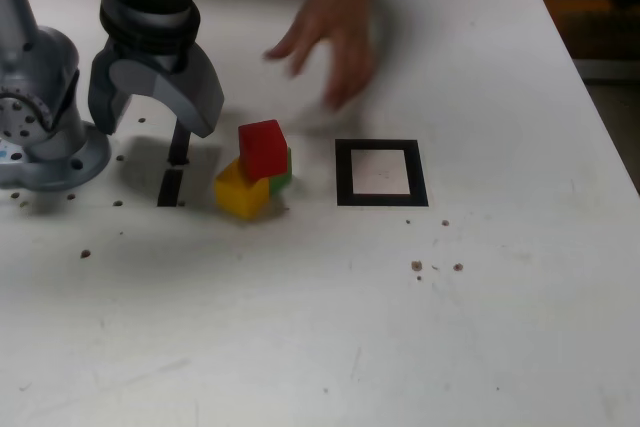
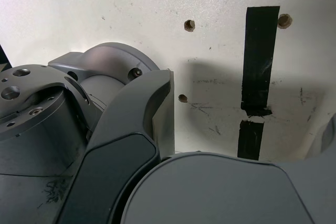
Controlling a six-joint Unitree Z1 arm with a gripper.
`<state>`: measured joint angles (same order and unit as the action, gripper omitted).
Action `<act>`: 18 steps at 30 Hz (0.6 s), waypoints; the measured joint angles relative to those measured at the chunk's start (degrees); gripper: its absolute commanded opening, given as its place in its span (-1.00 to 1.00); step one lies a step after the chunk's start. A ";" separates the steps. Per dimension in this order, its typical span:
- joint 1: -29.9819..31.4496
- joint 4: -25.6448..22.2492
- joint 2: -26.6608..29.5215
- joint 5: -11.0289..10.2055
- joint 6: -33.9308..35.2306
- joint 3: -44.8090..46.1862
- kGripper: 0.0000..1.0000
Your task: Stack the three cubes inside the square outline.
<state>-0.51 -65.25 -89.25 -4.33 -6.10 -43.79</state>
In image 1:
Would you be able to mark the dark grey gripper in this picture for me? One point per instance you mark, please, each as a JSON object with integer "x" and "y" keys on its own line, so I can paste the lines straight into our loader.
{"x": 150, "y": 54}

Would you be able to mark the red cube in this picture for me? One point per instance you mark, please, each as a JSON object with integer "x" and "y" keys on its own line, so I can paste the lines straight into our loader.
{"x": 262, "y": 149}

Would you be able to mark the yellow cube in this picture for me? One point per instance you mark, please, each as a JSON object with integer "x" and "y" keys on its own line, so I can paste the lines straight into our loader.
{"x": 240, "y": 194}

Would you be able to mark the green cube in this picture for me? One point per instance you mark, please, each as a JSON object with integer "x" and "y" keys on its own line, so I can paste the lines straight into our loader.
{"x": 281, "y": 179}

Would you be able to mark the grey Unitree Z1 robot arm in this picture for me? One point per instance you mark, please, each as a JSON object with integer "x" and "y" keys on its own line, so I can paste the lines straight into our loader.
{"x": 50, "y": 72}

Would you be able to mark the black tape square outline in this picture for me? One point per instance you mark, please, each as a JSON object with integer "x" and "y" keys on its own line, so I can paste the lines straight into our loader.
{"x": 342, "y": 172}

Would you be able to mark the person's hand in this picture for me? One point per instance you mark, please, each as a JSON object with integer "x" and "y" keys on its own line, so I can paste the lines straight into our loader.
{"x": 345, "y": 42}

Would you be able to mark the black tape strip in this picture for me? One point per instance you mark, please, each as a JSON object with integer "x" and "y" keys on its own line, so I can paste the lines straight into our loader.
{"x": 170, "y": 187}

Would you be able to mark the grey metal bar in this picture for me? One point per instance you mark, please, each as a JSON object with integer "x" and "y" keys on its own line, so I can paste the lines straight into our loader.
{"x": 610, "y": 69}

